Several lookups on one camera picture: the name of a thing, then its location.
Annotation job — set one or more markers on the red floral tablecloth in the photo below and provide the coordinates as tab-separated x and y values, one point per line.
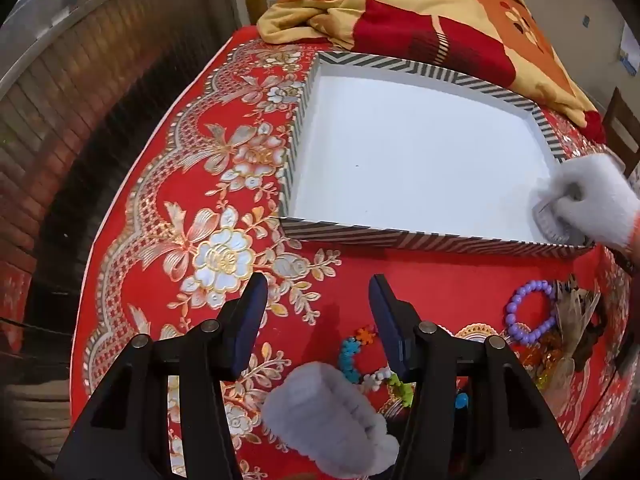
200	170

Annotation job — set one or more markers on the striped shallow cardboard box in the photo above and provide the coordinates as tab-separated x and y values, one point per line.
415	150

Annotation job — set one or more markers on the wooden chair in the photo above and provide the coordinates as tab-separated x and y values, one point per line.
622	120

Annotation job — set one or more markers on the beige bow hair clip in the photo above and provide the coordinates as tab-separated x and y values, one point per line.
575	320

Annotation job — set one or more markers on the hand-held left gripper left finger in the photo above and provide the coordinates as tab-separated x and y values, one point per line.
247	321

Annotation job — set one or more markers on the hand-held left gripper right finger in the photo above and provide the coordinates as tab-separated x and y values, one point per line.
392	325

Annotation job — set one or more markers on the person's right hand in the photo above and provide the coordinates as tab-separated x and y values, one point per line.
595	195

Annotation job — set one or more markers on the red and yellow printed blanket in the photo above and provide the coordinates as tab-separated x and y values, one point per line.
450	20

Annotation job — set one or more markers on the silver ribbed clip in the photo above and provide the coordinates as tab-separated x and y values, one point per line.
550	220

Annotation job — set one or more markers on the wall calendar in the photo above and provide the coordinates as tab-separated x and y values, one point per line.
628	47

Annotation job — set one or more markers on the brown scrunchie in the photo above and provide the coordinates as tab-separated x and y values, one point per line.
592	345

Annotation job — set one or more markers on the white fluffy scrunchie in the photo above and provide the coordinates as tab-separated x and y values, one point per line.
325	415

